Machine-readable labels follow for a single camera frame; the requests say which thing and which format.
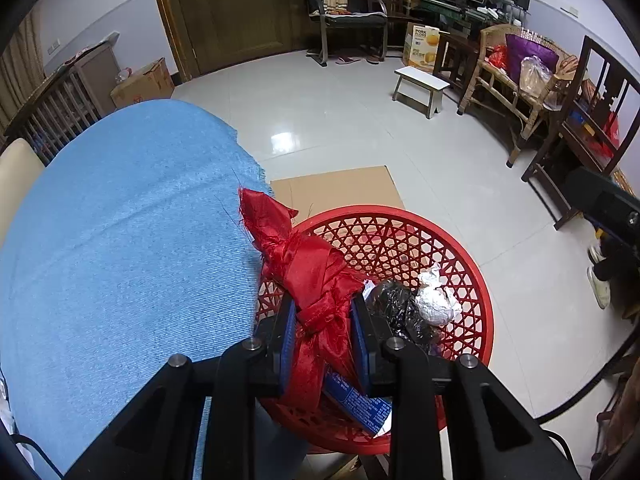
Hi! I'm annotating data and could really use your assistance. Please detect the black plastic bag bundle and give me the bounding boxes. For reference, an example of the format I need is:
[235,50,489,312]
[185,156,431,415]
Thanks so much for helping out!
[366,281,442,356]

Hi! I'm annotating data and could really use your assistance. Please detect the blue medicine box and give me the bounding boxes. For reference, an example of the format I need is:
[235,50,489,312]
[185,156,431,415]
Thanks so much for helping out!
[323,370,393,438]

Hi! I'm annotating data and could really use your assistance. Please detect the white paper ball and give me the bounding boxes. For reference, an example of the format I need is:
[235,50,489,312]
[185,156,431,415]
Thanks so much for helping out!
[414,263,462,327]

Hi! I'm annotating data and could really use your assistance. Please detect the dark wooden chair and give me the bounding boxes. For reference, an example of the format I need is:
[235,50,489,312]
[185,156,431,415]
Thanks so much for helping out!
[521,36,639,230]

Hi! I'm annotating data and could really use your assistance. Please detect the red plastic mesh basket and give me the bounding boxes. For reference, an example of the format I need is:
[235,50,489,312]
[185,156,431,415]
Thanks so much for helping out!
[252,204,496,456]

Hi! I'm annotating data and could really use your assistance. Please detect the flat cardboard sheet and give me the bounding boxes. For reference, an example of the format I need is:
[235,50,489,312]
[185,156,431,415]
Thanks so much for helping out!
[270,166,404,224]

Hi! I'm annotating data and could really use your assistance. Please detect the wicker wooden armchair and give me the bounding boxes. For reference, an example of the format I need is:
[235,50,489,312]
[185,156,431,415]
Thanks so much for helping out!
[457,24,577,168]

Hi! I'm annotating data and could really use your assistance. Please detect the blue round tablecloth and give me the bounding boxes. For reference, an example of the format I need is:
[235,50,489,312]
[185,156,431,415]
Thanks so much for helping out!
[1,100,266,479]

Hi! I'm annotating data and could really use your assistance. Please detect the purple cushion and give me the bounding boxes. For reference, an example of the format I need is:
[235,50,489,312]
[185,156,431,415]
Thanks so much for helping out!
[506,34,559,84]

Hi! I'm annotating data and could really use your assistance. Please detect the small white stool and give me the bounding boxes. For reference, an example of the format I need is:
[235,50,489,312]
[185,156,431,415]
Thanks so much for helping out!
[392,66,450,119]

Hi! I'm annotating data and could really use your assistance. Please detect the yellow printed cardboard box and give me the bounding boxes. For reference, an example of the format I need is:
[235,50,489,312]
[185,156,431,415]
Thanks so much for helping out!
[402,23,440,74]

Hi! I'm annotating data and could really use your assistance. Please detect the brown cardboard box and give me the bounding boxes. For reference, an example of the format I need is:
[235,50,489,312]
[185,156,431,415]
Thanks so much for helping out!
[111,58,175,110]

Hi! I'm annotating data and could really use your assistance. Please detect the black metal chair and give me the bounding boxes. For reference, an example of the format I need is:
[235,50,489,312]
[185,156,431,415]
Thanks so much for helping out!
[305,0,388,67]

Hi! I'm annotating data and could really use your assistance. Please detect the beige leather sofa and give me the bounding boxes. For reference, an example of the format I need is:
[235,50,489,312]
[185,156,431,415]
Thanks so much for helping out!
[0,139,44,244]

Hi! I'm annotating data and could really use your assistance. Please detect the wooden slatted radiator cabinet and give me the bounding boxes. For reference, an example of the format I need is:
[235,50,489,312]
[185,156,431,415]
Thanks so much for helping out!
[1,40,119,165]

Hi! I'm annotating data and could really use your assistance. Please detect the brown wooden double door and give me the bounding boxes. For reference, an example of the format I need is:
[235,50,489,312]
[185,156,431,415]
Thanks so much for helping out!
[146,0,402,84]

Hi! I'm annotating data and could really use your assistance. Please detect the beige brown curtain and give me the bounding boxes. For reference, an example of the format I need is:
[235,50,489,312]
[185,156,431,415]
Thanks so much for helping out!
[0,6,46,134]

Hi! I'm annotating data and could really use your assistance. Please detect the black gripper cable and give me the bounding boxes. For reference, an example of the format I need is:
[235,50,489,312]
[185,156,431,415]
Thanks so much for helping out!
[531,309,640,424]

